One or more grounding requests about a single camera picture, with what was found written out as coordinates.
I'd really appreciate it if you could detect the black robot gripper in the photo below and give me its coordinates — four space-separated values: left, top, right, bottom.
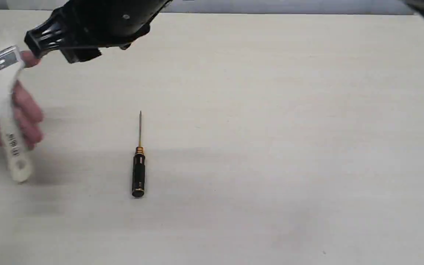
24 0 170 64

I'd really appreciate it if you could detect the wide white wooden paintbrush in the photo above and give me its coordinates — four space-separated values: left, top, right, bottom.
0 44 33 183

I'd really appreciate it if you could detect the black gold precision screwdriver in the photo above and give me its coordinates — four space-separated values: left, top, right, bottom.
131 111 146 198

